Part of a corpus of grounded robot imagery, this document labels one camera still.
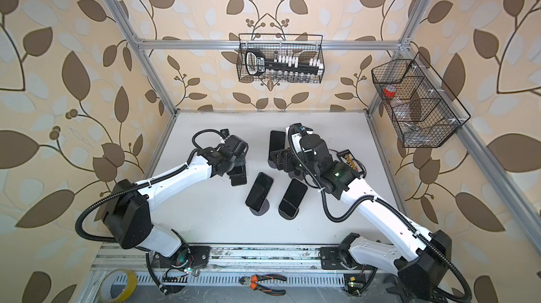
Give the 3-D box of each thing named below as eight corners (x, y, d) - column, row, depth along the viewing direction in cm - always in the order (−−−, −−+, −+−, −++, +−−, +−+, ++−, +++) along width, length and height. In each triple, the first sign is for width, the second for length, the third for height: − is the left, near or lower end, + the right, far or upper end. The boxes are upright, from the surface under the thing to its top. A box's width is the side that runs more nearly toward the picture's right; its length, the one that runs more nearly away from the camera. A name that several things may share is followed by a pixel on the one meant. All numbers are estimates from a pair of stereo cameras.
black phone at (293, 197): (280, 212, 87) (280, 198, 75) (291, 193, 92) (292, 177, 81) (294, 221, 85) (296, 207, 73) (304, 201, 90) (308, 186, 78)
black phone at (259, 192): (246, 208, 88) (242, 194, 78) (262, 185, 95) (260, 170, 84) (260, 217, 86) (257, 204, 75) (275, 193, 92) (275, 179, 82)
